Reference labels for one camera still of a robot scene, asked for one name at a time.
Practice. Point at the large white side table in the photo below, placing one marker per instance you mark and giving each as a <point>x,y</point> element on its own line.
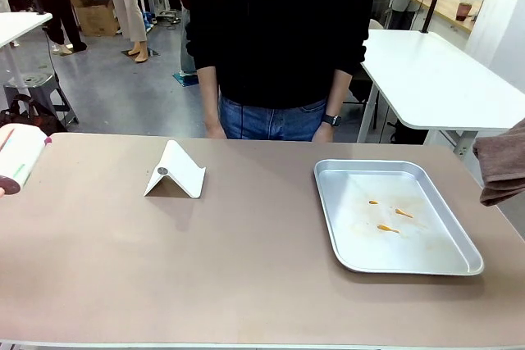
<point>430,79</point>

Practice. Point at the brown cup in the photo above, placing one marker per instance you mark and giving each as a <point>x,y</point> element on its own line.
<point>463,12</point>

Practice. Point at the silver metal tray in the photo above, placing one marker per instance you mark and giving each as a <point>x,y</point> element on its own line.
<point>410,243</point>

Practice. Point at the grey metal stool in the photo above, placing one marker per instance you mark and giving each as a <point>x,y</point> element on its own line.
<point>33,81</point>

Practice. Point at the brown cardboard box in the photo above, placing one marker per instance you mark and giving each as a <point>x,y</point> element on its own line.
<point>96,18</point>

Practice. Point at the person's left hand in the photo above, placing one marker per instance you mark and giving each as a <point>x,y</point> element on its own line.
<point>324,133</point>

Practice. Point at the person's left forearm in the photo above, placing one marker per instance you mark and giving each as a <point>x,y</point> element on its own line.
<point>339,92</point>

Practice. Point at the brown towel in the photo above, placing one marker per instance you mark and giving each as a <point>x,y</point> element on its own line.
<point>502,161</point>

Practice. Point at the small white side table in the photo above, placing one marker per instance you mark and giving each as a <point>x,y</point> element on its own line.
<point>20,24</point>

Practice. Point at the person's right forearm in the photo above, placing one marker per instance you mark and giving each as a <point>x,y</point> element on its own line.
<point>209,96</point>

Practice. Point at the person in black sweater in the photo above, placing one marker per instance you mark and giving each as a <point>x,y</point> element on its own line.
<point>279,18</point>

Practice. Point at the white folded roller stand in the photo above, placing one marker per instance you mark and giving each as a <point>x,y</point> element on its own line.
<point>176,169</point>

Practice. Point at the dark red bag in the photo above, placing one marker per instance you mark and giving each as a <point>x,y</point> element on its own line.
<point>37,116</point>

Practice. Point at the black wristwatch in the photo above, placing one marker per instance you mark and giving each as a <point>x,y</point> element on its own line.
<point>331,119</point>

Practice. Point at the bystander in light jeans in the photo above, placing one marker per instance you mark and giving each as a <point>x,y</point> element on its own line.
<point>184,38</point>

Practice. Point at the person's right hand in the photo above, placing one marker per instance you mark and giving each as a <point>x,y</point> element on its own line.
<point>215,130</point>

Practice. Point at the wooden counter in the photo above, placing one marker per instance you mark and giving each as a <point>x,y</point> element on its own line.
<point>447,7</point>

